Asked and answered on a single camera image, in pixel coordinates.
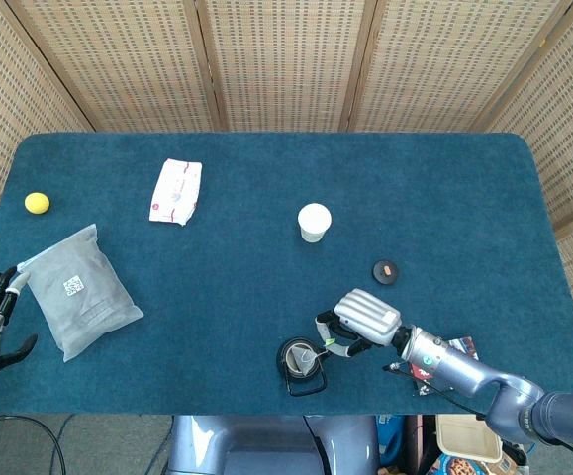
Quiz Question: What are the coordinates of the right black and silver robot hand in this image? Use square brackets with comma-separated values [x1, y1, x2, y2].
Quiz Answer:
[314, 288, 404, 358]

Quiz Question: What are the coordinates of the grey tea bag with string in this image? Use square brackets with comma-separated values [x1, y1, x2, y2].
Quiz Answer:
[293, 337, 336, 373]

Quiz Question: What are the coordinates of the black round lid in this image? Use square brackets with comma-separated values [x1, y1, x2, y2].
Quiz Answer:
[372, 258, 400, 285]

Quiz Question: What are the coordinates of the black teapot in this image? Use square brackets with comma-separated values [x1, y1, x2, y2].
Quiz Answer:
[275, 336, 334, 397]

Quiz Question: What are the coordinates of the dark red-patterned box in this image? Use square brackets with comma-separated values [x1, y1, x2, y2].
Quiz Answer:
[409, 335, 480, 397]

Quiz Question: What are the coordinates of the grey plastic pouch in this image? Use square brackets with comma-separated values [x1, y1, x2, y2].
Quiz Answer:
[18, 223, 144, 363]

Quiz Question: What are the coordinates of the white paper cup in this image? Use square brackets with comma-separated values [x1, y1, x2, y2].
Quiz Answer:
[296, 202, 333, 243]

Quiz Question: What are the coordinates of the blue package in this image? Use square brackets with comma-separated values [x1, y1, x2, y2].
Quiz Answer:
[375, 414, 406, 466]

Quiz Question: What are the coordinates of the blue table mat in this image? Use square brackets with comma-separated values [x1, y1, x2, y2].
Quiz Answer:
[0, 131, 573, 416]

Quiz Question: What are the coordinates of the yellow ball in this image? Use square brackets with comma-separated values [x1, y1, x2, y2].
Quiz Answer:
[24, 192, 51, 215]

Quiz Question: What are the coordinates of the beige tray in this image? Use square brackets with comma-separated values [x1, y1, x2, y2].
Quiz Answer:
[435, 414, 504, 464]

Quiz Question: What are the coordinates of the blue-grey robot torso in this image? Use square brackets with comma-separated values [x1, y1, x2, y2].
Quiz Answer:
[166, 414, 381, 475]

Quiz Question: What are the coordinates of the printed cookie box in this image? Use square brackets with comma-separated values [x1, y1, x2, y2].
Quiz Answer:
[427, 452, 498, 475]

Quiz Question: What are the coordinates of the white tissue pack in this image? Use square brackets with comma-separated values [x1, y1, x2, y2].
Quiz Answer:
[148, 157, 204, 227]

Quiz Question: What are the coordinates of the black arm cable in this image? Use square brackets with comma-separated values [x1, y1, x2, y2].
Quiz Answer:
[382, 362, 573, 475]

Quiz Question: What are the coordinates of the black floor cable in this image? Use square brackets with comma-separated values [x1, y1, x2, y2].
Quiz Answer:
[0, 412, 67, 475]

